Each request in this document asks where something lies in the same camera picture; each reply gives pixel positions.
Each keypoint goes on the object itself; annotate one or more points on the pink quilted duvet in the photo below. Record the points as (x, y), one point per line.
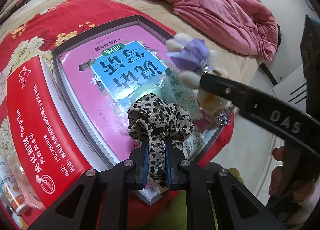
(246, 27)

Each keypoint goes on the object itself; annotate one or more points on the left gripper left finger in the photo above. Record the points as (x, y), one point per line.
(138, 165)

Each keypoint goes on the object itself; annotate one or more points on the folded clothes stack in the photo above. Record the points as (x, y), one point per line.
(10, 7)

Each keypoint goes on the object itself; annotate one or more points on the small tissue packet blue print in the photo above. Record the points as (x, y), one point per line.
(172, 91)

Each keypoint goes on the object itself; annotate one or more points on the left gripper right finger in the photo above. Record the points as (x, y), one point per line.
(175, 164)

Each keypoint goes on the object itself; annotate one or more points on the red tissue pack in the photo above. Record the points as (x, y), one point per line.
(48, 143)

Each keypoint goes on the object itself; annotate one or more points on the pink pouch in plastic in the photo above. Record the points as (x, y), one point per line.
(30, 197)

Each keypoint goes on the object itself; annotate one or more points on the red floral blanket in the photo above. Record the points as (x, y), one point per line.
(63, 22)

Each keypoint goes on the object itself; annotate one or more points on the leopard print scrunchie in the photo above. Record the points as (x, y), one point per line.
(151, 119)

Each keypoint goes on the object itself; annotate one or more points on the white floral scrunchie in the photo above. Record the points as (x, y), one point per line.
(192, 144)

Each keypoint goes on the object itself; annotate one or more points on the beige bed sheet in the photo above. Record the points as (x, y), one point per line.
(242, 69)

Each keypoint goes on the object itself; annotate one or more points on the white pill bottle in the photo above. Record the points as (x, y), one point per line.
(11, 189)

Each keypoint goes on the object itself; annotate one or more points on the plush bear purple bow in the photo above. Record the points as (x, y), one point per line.
(193, 58)

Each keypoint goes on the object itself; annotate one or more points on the person right hand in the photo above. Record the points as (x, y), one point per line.
(292, 181)

